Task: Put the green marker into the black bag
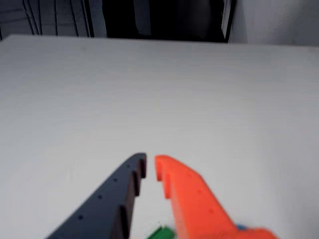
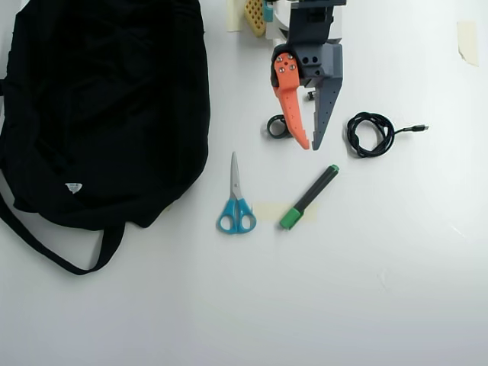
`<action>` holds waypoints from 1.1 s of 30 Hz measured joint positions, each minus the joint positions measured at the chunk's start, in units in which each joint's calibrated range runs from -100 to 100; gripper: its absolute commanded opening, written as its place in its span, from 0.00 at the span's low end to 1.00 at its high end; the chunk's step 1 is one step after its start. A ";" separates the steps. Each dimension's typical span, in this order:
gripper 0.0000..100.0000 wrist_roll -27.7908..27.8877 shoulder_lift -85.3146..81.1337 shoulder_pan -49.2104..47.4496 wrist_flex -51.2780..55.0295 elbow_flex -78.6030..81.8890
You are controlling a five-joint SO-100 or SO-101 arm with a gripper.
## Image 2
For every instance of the black fabric bag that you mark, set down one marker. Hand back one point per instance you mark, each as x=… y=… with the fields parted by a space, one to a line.
x=103 y=114

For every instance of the yellow perforated block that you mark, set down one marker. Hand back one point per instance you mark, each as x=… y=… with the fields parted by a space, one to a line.
x=254 y=19

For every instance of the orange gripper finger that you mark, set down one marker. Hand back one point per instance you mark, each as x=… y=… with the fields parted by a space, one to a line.
x=289 y=103

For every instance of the green and black marker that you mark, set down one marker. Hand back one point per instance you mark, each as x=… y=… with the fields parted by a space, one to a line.
x=310 y=194

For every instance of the long beige masking tape strip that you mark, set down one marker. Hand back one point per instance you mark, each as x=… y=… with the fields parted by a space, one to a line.
x=267 y=211

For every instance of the torn beige masking tape piece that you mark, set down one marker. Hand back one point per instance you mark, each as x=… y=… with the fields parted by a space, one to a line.
x=469 y=42

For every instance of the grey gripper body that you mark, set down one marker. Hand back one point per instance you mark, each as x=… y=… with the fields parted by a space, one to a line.
x=319 y=64

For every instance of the black AAA battery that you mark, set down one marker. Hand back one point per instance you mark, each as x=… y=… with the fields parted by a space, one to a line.
x=310 y=95

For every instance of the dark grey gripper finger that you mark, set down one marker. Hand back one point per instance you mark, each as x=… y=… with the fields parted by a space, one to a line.
x=326 y=103

